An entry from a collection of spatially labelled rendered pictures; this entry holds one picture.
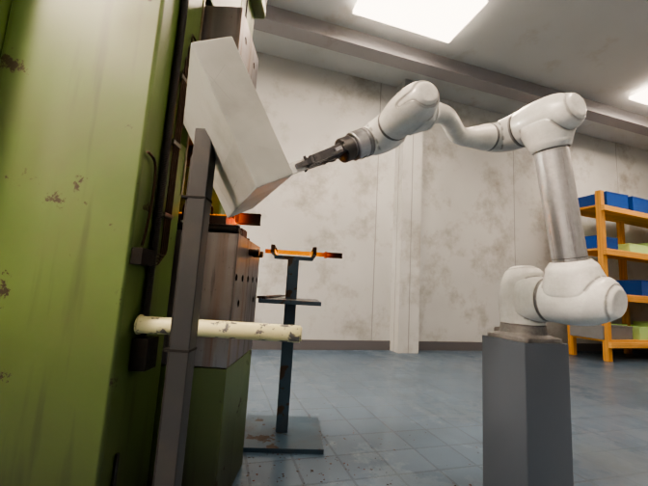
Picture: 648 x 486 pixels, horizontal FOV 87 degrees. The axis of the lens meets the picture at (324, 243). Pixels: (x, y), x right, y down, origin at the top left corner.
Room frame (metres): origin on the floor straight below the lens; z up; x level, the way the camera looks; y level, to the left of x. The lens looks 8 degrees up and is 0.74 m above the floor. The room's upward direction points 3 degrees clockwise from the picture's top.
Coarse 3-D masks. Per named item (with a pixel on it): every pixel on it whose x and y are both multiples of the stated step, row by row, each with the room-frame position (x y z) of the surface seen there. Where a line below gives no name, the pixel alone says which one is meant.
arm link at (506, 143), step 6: (504, 120) 1.16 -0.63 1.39; (498, 126) 1.16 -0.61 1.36; (504, 126) 1.15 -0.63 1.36; (504, 132) 1.16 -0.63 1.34; (510, 132) 1.14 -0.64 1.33; (504, 138) 1.17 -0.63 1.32; (510, 138) 1.15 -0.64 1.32; (498, 144) 1.18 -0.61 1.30; (504, 144) 1.18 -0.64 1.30; (510, 144) 1.17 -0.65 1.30; (516, 144) 1.16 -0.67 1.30; (492, 150) 1.22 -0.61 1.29; (498, 150) 1.22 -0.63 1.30; (504, 150) 1.23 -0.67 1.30; (510, 150) 1.25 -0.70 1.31
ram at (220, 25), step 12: (204, 12) 1.14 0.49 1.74; (216, 12) 1.14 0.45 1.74; (228, 12) 1.14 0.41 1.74; (240, 12) 1.14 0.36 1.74; (204, 24) 1.14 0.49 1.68; (216, 24) 1.14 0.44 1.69; (228, 24) 1.14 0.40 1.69; (240, 24) 1.14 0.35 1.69; (204, 36) 1.14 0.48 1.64; (216, 36) 1.14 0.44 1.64; (228, 36) 1.14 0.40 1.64; (240, 36) 1.15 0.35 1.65; (240, 48) 1.16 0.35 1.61; (252, 48) 1.31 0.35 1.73; (252, 60) 1.33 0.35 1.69; (252, 72) 1.35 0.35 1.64
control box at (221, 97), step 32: (192, 64) 0.59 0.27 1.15; (224, 64) 0.57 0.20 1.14; (192, 96) 0.69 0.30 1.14; (224, 96) 0.58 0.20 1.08; (256, 96) 0.60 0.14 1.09; (192, 128) 0.81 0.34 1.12; (224, 128) 0.61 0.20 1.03; (256, 128) 0.60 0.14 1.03; (224, 160) 0.70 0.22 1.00; (256, 160) 0.60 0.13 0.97; (224, 192) 0.82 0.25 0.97; (256, 192) 0.66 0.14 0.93
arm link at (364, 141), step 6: (348, 132) 0.97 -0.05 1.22; (354, 132) 0.96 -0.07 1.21; (360, 132) 0.96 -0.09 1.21; (366, 132) 0.96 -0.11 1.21; (354, 138) 0.96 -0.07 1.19; (360, 138) 0.95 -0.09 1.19; (366, 138) 0.96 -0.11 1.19; (372, 138) 0.97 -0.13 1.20; (360, 144) 0.95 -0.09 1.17; (366, 144) 0.96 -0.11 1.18; (372, 144) 0.97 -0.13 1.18; (360, 150) 0.97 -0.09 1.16; (366, 150) 0.98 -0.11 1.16; (372, 150) 0.99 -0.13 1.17; (360, 156) 0.98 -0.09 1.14; (366, 156) 1.00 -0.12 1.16
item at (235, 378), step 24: (240, 360) 1.34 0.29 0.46; (192, 384) 1.16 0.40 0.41; (216, 384) 1.15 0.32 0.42; (240, 384) 1.37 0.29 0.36; (192, 408) 1.15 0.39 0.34; (216, 408) 1.15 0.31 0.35; (240, 408) 1.41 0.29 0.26; (192, 432) 1.15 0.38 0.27; (216, 432) 1.15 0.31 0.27; (240, 432) 1.45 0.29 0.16; (192, 456) 1.15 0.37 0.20; (216, 456) 1.15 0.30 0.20; (240, 456) 1.49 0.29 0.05; (192, 480) 1.15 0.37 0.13; (216, 480) 1.16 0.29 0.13
